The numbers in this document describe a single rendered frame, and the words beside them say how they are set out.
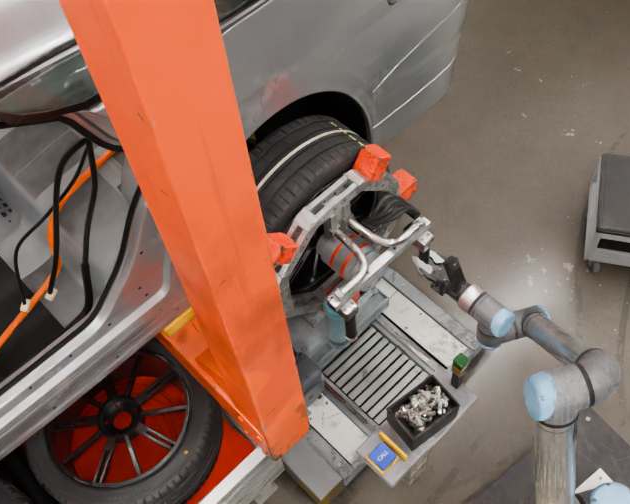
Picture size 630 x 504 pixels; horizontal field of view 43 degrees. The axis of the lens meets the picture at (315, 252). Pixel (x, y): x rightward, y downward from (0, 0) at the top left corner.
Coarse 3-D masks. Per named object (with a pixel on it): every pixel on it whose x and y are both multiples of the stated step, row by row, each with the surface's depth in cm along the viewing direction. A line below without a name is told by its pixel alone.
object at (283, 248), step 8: (280, 232) 240; (272, 240) 233; (280, 240) 234; (288, 240) 237; (272, 248) 233; (280, 248) 231; (288, 248) 234; (296, 248) 237; (272, 256) 233; (280, 256) 233; (288, 256) 237; (280, 264) 236
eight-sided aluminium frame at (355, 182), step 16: (352, 176) 244; (384, 176) 260; (336, 192) 244; (352, 192) 242; (384, 192) 268; (304, 208) 238; (320, 208) 242; (336, 208) 240; (304, 224) 237; (320, 224) 239; (384, 224) 279; (304, 240) 238; (368, 240) 283; (288, 272) 244; (288, 288) 250; (320, 288) 281; (288, 304) 257; (304, 304) 268; (320, 304) 276
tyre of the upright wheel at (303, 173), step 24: (312, 120) 254; (336, 120) 264; (264, 144) 245; (288, 144) 244; (312, 144) 245; (336, 144) 247; (360, 144) 252; (264, 168) 242; (288, 168) 240; (312, 168) 239; (336, 168) 243; (264, 192) 239; (288, 192) 237; (312, 192) 242; (264, 216) 238; (288, 216) 240; (312, 288) 284
